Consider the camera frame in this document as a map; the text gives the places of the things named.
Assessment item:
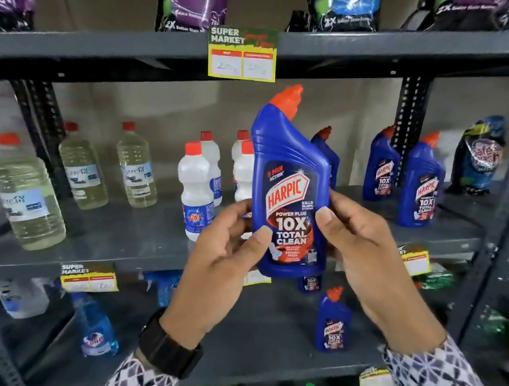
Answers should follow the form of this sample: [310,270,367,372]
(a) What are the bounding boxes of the person's right hand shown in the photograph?
[303,189,460,358]

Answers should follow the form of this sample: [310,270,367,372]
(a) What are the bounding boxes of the person's left hand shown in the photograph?
[157,192,278,357]

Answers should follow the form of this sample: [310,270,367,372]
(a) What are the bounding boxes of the large blue toilet cleaner bottle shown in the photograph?
[237,80,344,283]

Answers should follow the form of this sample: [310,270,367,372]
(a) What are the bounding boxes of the person's left forearm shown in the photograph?
[99,347,186,386]

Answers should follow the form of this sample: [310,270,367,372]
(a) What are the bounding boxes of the green yellow price tag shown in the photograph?
[243,269,273,290]
[204,23,281,84]
[58,259,122,297]
[396,243,434,279]

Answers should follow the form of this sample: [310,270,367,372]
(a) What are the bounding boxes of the small blue toilet cleaner bottle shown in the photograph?
[314,284,356,355]
[297,273,324,296]

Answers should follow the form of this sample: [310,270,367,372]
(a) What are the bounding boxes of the white bleach bottle red cap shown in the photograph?
[171,139,222,245]
[230,139,259,205]
[227,128,252,191]
[193,130,229,209]

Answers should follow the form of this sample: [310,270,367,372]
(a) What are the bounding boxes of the clear yellowish liquid bottle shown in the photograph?
[0,131,76,255]
[110,120,165,210]
[53,121,116,212]

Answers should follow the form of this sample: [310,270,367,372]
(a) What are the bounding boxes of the black wristwatch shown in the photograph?
[135,306,208,382]

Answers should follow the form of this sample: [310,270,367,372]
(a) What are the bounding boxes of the blue and black detergent pouch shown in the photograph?
[449,112,509,199]

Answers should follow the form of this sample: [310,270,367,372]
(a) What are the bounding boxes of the blue glass cleaner spray bottle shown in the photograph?
[63,290,124,361]

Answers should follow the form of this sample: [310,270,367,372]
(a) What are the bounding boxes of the grey metal shelf rack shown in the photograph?
[0,0,509,386]

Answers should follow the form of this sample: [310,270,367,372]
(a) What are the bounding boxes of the white spray bottle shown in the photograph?
[0,275,52,323]

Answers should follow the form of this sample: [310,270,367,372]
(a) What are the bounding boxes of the dark purple detergent pouch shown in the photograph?
[426,0,509,38]

